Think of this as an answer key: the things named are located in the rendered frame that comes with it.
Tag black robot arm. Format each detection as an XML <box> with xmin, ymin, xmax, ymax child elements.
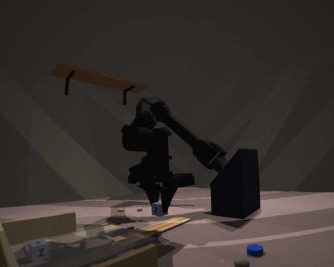
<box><xmin>121</xmin><ymin>97</ymin><xmax>229</xmax><ymax>181</ymax></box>

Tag tan strip with red stripes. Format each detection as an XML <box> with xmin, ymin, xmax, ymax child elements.
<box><xmin>137</xmin><ymin>216</ymin><xmax>191</xmax><ymax>236</ymax></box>

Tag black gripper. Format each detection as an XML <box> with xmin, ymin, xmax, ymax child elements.
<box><xmin>128</xmin><ymin>151</ymin><xmax>195</xmax><ymax>213</ymax></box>

